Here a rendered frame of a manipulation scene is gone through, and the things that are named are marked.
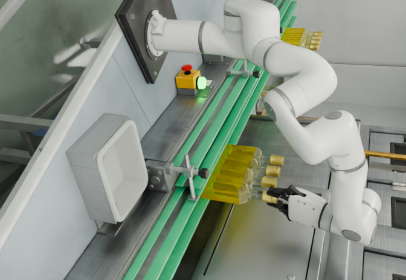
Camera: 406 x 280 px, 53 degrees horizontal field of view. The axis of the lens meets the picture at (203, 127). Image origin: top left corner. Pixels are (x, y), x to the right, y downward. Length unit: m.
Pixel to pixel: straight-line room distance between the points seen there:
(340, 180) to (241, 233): 0.43
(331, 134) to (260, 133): 0.90
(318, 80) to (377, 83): 6.69
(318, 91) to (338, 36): 6.35
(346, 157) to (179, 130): 0.55
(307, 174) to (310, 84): 0.69
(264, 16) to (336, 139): 0.34
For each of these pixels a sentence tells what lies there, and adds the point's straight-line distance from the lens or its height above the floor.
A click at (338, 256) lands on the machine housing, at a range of 1.28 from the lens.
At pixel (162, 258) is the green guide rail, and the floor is 0.95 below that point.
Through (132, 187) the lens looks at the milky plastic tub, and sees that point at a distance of 1.16.
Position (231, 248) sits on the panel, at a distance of 1.29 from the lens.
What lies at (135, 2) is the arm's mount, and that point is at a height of 0.78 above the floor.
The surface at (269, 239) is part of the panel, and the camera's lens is 1.31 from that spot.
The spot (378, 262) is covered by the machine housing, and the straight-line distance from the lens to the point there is 1.34.
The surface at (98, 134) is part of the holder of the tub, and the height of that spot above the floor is 0.79.
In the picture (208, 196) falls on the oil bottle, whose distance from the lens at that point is 1.29.
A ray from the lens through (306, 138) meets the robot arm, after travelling 0.90.
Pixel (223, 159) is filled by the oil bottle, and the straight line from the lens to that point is 1.35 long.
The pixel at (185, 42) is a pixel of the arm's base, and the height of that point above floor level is 0.89.
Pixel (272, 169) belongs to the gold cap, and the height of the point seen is 1.14.
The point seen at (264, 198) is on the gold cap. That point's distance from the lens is 1.24.
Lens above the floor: 1.37
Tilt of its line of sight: 20 degrees down
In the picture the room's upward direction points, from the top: 96 degrees clockwise
